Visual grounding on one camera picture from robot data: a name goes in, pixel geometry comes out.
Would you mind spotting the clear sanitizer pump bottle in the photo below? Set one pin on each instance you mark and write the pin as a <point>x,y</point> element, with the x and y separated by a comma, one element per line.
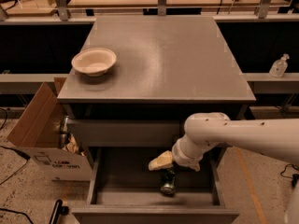
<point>279,66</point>

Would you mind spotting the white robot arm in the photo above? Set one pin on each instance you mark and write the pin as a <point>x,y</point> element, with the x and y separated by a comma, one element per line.
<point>274,138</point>

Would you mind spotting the grey drawer cabinet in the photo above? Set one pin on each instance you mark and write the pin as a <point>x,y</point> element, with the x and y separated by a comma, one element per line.
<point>167,68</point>

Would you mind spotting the cans in cardboard box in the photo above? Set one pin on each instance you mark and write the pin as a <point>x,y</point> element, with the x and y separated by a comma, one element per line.
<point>67,139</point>

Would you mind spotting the black handle object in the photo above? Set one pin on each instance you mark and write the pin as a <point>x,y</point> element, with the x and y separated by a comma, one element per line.
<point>58,210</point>

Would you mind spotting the open middle drawer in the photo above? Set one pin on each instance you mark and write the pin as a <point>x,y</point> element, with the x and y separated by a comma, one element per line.
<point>124,191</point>

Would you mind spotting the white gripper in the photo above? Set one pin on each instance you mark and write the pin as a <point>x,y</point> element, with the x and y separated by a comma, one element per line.
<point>181,156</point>

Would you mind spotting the green soda can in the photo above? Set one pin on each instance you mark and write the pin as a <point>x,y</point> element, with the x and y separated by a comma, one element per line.
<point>168,182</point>

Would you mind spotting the cardboard box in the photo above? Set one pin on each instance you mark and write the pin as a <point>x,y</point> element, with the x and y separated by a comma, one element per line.
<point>37,134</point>

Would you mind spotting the closed top drawer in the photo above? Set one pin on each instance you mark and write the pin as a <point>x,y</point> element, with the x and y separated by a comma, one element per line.
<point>126,133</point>

